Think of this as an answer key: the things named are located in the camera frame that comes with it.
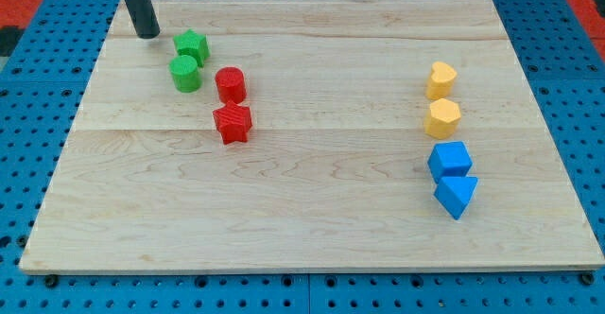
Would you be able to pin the red star block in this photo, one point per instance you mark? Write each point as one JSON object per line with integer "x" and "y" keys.
{"x": 233, "y": 122}

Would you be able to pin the red cylinder block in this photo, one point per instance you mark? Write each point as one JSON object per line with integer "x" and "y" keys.
{"x": 230, "y": 84}

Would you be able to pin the blue triangle block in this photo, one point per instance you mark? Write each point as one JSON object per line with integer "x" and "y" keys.
{"x": 455, "y": 193}

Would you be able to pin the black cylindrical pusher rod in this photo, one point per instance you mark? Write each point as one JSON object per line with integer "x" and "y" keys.
{"x": 143, "y": 17}

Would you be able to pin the yellow hexagon block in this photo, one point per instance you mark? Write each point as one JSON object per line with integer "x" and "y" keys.
{"x": 442, "y": 117}

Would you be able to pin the green star block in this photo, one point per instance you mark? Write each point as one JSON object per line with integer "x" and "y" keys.
{"x": 192, "y": 44}

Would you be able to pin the light wooden board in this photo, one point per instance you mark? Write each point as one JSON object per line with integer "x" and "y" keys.
{"x": 334, "y": 176}

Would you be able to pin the green cylinder block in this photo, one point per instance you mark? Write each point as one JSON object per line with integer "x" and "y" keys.
{"x": 185, "y": 73}

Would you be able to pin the blue cube block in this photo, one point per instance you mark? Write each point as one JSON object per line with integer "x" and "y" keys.
{"x": 450, "y": 159}

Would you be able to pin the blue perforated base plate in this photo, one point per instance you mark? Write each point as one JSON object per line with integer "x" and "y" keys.
{"x": 45, "y": 78}

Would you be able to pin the yellow heart block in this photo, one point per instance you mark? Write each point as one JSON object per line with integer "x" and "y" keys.
{"x": 440, "y": 81}

